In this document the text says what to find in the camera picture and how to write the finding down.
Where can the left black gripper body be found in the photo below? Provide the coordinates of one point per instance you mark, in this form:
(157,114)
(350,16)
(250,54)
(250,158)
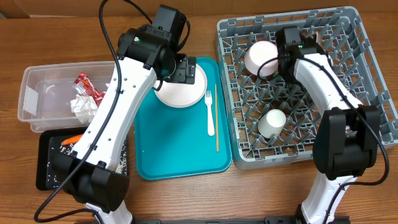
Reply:
(181,70)

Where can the large white plate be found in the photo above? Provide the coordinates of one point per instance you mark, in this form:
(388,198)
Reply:
(179,95)

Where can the white plastic fork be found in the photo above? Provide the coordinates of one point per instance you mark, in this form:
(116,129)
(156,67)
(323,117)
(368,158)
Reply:
(208,102)

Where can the bowl with nuts and crumbs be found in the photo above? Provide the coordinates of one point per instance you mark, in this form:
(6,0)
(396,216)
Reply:
(259,53)

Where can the red snack wrapper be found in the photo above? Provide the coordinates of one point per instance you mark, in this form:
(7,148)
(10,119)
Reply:
(84,87)

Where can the white plastic cup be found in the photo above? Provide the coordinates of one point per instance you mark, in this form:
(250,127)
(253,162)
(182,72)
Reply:
(272,123)

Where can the white napkin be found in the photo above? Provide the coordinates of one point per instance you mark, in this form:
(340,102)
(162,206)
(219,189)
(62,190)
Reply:
(84,108)

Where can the orange carrot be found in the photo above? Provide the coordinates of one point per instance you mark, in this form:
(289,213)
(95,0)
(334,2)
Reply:
(72,140)

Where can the small white plate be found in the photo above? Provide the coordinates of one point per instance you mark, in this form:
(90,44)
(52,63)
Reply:
(320,42)

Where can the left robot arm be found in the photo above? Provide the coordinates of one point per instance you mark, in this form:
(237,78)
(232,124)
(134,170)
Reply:
(145,58)

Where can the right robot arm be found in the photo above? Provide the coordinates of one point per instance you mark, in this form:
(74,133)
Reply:
(346,143)

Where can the grey dishwasher rack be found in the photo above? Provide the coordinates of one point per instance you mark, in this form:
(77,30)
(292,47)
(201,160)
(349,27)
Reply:
(248,98)

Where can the wooden chopstick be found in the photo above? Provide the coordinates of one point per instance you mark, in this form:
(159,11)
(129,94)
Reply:
(216,119)

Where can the teal serving tray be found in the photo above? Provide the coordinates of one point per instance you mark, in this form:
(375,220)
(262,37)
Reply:
(174,142)

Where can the clear plastic storage bin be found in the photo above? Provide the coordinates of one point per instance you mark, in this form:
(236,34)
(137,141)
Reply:
(46,92)

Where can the black plastic tray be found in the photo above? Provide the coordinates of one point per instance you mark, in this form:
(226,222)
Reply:
(50,143)

